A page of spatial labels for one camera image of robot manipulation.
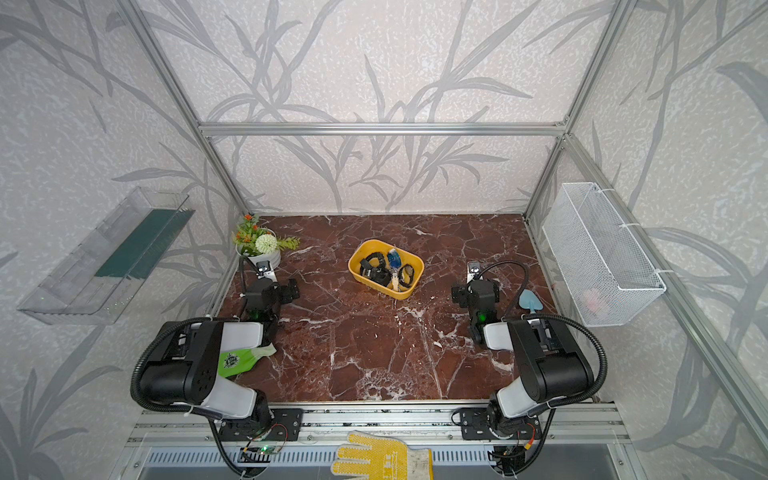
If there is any blue transparent watch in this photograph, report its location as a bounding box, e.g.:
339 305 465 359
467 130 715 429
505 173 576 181
387 248 402 273

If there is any black sport watch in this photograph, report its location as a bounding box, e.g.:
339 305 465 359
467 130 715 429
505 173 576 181
370 267 392 288

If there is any black chunky digital watch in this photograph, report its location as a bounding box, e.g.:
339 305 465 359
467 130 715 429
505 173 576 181
359 252 388 281

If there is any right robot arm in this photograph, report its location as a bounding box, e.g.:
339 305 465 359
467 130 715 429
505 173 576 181
451 279 594 431

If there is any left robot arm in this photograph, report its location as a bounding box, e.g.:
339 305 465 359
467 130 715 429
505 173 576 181
130 276 300 425

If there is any yellow plastic storage box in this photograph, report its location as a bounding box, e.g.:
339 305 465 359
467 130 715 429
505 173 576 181
348 239 425 300

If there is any light blue spatula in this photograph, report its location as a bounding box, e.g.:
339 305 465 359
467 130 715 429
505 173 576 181
518 289 543 314

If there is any potted artificial plant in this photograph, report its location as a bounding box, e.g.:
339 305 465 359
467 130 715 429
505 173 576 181
232 214 300 269

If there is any green work glove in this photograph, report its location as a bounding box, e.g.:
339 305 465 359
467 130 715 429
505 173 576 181
218 344 276 378

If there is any yellow knitted glove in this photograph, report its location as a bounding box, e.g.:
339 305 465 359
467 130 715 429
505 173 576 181
331 431 434 480

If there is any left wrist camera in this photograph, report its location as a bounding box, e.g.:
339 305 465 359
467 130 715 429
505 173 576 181
254 260 277 282

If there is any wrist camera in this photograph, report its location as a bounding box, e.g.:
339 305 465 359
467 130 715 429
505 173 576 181
254 260 277 282
467 261 482 283

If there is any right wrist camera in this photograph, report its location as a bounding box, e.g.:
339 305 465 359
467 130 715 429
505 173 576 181
467 261 482 283

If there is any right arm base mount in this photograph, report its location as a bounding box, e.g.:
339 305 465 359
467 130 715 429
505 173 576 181
450 405 542 442

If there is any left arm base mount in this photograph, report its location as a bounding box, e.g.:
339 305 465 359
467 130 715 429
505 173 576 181
218 408 304 442

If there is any white wire mesh basket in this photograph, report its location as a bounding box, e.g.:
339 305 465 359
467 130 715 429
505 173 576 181
543 182 666 327

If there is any right black corrugated cable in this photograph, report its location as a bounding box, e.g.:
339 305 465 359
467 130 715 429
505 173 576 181
479 260 608 409

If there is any aluminium front rail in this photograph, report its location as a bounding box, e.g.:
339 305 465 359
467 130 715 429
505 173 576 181
126 400 631 447

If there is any clear acrylic wall shelf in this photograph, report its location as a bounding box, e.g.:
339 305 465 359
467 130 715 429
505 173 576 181
18 187 195 325

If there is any aluminium cage frame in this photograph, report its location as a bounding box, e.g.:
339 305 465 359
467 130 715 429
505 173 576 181
117 1 767 448

